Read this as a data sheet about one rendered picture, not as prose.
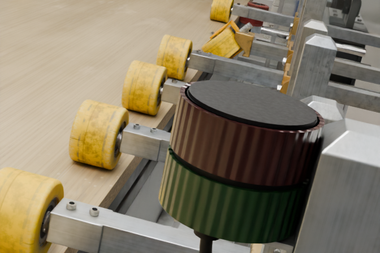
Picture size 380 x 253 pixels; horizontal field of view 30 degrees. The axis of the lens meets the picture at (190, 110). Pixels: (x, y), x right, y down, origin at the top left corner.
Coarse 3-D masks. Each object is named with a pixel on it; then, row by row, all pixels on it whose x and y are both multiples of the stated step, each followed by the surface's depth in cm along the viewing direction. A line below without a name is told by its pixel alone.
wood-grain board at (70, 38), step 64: (0, 0) 174; (64, 0) 191; (128, 0) 212; (192, 0) 237; (0, 64) 123; (64, 64) 131; (128, 64) 140; (0, 128) 95; (64, 128) 100; (64, 192) 80
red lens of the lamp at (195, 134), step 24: (192, 120) 27; (216, 120) 26; (192, 144) 27; (216, 144) 26; (240, 144) 26; (264, 144) 26; (288, 144) 26; (312, 144) 27; (216, 168) 26; (240, 168) 26; (264, 168) 26; (288, 168) 27
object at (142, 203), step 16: (224, 80) 238; (144, 160) 105; (144, 176) 109; (160, 176) 129; (128, 192) 100; (144, 192) 114; (112, 208) 89; (128, 208) 102; (144, 208) 118; (160, 208) 141
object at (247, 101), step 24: (192, 96) 27; (216, 96) 28; (240, 96) 29; (264, 96) 30; (288, 96) 30; (240, 120) 26; (264, 120) 26; (288, 120) 27; (312, 120) 27; (192, 168) 27; (216, 240) 30; (288, 240) 28
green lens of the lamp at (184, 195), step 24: (168, 168) 28; (168, 192) 28; (192, 192) 27; (216, 192) 27; (240, 192) 26; (264, 192) 27; (288, 192) 27; (192, 216) 27; (216, 216) 27; (240, 216) 27; (264, 216) 27; (288, 216) 28; (240, 240) 27; (264, 240) 27
